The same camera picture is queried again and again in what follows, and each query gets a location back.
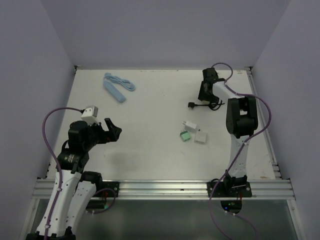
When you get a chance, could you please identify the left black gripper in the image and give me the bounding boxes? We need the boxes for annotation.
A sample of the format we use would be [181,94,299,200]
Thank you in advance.
[83,117,121,151]

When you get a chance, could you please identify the black power cord with plug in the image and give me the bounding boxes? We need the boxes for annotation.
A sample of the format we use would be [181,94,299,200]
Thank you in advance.
[187,96,226,111]

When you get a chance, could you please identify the green plug adapter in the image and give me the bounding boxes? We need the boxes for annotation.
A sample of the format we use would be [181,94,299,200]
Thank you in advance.
[179,130,191,142]

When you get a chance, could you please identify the light blue cord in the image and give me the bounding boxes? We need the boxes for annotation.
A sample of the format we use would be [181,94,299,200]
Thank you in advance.
[103,72,137,93]

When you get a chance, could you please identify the light blue power strip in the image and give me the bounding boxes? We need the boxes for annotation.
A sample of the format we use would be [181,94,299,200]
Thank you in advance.
[103,81,127,103]

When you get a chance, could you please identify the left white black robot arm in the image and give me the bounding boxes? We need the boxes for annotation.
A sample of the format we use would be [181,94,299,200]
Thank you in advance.
[26,118,122,240]

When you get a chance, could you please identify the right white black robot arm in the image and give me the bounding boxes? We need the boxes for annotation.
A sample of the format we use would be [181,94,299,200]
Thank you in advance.
[198,67,258,197]

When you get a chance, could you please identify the white square plug adapter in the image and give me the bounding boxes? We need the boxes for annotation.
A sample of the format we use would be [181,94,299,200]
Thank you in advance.
[194,130,208,144]

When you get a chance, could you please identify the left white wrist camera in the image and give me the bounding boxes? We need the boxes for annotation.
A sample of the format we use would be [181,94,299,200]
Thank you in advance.
[81,105,99,126]

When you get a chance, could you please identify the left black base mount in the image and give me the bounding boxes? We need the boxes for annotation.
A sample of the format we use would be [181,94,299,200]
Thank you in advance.
[82,171,120,198]

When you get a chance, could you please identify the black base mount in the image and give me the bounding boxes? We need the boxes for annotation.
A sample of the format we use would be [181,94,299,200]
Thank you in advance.
[82,171,120,198]
[206,174,253,198]

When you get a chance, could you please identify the right aluminium side rail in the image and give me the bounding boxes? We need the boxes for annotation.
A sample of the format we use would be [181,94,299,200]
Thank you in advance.
[244,67,283,180]

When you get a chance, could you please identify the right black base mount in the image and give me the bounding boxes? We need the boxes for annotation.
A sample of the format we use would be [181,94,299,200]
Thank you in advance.
[206,174,253,198]

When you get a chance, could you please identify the aluminium mounting rail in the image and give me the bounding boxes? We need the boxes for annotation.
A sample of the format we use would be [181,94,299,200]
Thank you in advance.
[32,178,297,201]

